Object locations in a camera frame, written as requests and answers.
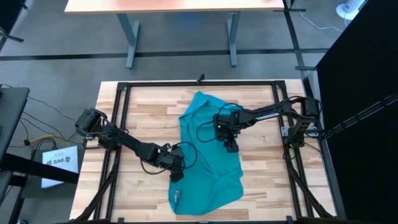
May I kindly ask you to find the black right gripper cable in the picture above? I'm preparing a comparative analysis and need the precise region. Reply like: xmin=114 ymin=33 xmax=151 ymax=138
xmin=196 ymin=102 xmax=245 ymax=144

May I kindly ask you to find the black metal beam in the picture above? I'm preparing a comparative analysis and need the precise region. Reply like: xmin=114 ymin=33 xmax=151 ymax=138
xmin=0 ymin=152 xmax=80 ymax=185

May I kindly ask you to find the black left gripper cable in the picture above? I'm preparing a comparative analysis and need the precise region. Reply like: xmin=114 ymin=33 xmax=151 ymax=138
xmin=139 ymin=141 xmax=198 ymax=175

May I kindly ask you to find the black partition panel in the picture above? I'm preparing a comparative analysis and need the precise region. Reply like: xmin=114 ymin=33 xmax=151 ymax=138
xmin=315 ymin=0 xmax=398 ymax=224

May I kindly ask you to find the white tower fan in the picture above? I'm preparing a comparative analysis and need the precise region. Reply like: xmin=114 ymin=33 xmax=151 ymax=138
xmin=335 ymin=0 xmax=365 ymax=21

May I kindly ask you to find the black aluminium table frame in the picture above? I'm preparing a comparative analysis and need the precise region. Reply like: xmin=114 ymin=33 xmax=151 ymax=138
xmin=70 ymin=80 xmax=348 ymax=224

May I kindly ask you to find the yellow floor cable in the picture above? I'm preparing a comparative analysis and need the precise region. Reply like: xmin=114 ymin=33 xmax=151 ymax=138
xmin=9 ymin=134 xmax=71 ymax=149

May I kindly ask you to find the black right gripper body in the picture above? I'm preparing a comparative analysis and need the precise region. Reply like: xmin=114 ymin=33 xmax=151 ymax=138
xmin=222 ymin=111 xmax=243 ymax=139

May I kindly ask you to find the white paper sign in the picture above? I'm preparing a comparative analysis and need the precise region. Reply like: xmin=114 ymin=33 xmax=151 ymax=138
xmin=41 ymin=145 xmax=79 ymax=189

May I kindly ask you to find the black side desk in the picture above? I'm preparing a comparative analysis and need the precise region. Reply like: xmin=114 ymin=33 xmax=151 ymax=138
xmin=0 ymin=86 xmax=31 ymax=162

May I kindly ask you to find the teal towel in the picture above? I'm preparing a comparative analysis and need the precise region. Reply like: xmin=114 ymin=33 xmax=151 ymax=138
xmin=168 ymin=90 xmax=244 ymax=216

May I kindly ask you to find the white floor cable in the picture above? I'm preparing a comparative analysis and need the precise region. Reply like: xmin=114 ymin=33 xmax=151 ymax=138
xmin=294 ymin=4 xmax=348 ymax=34

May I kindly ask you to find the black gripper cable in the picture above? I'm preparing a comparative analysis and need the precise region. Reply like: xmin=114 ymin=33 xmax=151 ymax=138
xmin=196 ymin=102 xmax=245 ymax=144
xmin=139 ymin=141 xmax=198 ymax=175

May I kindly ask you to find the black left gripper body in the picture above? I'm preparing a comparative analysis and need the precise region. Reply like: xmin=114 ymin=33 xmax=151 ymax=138
xmin=154 ymin=151 xmax=178 ymax=174

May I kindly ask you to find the grey desk leg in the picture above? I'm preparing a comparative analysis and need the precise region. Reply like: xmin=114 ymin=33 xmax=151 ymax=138
xmin=116 ymin=12 xmax=141 ymax=70
xmin=226 ymin=11 xmax=242 ymax=68

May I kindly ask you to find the silver mounting plate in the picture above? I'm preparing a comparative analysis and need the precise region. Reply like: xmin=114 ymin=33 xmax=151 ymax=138
xmin=280 ymin=126 xmax=295 ymax=138

